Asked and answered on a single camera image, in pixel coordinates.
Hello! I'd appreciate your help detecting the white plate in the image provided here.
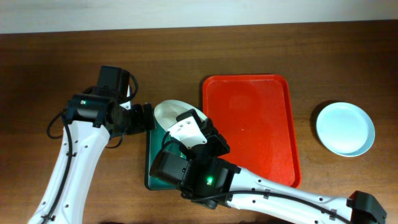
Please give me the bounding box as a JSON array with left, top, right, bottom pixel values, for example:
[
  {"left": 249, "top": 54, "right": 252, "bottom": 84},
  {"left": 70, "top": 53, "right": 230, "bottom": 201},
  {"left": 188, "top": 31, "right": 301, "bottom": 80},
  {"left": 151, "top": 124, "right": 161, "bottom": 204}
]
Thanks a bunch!
[{"left": 154, "top": 100, "right": 207, "bottom": 147}]

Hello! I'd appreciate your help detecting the light blue plate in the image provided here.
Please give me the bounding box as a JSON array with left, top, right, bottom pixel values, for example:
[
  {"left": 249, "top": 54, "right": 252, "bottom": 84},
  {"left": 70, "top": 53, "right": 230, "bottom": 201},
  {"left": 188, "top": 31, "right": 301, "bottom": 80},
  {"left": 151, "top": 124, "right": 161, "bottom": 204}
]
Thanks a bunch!
[{"left": 315, "top": 102, "right": 376, "bottom": 157}]

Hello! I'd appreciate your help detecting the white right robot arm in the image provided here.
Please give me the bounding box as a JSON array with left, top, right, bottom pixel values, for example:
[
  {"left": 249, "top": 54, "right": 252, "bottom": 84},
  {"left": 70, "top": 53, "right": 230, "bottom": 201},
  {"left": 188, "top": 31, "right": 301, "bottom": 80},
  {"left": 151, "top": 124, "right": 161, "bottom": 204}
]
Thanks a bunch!
[{"left": 149, "top": 100, "right": 387, "bottom": 224}]

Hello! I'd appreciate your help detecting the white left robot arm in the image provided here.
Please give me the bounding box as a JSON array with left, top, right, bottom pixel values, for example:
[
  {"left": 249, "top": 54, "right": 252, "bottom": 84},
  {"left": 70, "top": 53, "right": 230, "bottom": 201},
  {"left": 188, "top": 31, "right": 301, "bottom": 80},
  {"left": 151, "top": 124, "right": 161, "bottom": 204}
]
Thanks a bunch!
[{"left": 29, "top": 66, "right": 147, "bottom": 223}]

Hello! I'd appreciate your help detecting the dark green water tray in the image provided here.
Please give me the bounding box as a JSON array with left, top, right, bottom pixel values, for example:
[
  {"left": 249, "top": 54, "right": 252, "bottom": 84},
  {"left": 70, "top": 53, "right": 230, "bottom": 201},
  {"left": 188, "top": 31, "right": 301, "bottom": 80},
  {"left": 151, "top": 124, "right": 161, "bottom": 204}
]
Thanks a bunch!
[{"left": 144, "top": 125, "right": 188, "bottom": 190}]

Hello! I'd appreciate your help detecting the red plastic tray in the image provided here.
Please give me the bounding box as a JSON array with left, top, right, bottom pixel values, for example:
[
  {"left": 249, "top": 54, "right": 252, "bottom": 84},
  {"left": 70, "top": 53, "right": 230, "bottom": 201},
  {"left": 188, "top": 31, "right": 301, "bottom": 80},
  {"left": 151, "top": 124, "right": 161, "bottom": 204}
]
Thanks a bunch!
[{"left": 202, "top": 74, "right": 302, "bottom": 188}]

